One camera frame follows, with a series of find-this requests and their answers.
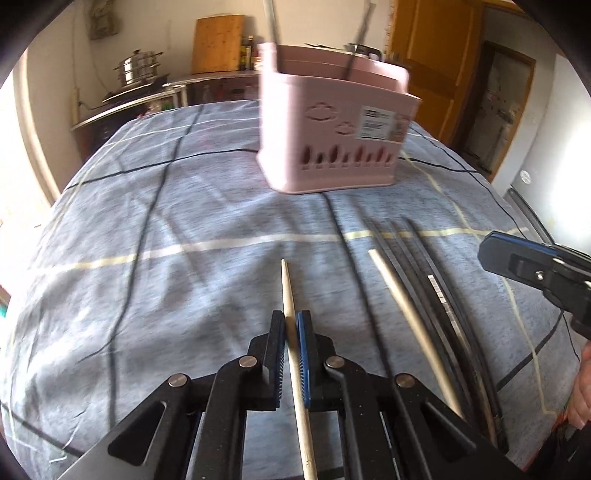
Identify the bamboo cutting board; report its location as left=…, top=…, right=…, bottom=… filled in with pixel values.
left=191, top=14, right=246, bottom=75

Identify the blue checkered cloth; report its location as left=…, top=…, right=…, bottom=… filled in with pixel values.
left=2, top=99, right=583, bottom=480

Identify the beige curtain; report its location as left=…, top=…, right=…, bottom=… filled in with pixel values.
left=89, top=0, right=122, bottom=41

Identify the stainless steel steamer pot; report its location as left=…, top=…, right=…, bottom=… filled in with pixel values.
left=113, top=49, right=164, bottom=89

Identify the white board panel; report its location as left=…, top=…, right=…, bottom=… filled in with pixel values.
left=492, top=60, right=591, bottom=259

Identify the wooden door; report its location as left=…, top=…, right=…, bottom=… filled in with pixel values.
left=387, top=0, right=486, bottom=145

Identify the wooden door frame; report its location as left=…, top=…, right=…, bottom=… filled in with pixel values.
left=462, top=4, right=539, bottom=183

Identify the black induction cooker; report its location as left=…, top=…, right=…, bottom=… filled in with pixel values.
left=100, top=82, right=168, bottom=104

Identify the low metal shelf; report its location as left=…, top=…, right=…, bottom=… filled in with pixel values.
left=71, top=88, right=188, bottom=160

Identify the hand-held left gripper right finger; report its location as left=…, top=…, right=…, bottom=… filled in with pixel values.
left=295, top=311, right=532, bottom=480

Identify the light wooden chopstick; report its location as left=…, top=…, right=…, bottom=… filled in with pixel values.
left=280, top=258, right=320, bottom=480
left=368, top=249, right=466, bottom=421

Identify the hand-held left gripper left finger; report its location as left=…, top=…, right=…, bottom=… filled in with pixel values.
left=60, top=310, right=289, bottom=480

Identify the person's right hand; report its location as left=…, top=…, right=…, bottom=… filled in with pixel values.
left=567, top=342, right=591, bottom=428

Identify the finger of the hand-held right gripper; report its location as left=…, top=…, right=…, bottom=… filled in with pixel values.
left=478, top=230, right=591, bottom=342

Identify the pink plastic utensil holder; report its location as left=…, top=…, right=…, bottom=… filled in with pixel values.
left=256, top=42, right=423, bottom=197

